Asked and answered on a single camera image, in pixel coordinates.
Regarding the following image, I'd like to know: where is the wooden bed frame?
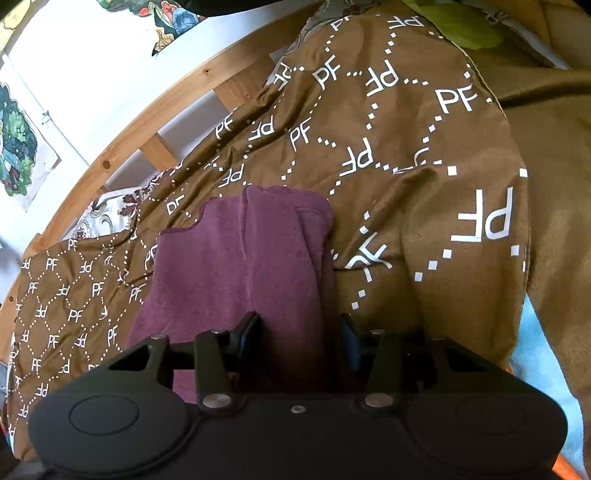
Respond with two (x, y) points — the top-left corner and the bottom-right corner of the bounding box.
(0, 0), (334, 365)

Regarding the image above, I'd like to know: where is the green packet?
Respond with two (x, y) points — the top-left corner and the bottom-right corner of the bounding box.
(405, 1), (505, 50)

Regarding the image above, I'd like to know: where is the maroon long-sleeve top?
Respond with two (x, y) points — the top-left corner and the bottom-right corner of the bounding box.
(128, 186), (337, 389)

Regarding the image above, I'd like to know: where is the colourful landscape poster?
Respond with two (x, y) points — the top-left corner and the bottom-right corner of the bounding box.
(97, 0), (206, 56)

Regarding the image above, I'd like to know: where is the orange and blue blanket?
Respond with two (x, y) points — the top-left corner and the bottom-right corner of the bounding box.
(509, 295), (589, 479)

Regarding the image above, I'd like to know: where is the anime girl poster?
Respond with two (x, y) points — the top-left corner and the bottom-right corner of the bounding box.
(1, 84), (60, 212)

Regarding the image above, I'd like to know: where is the brown PF patterned blanket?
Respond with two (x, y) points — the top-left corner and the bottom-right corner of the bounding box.
(1, 1), (590, 475)

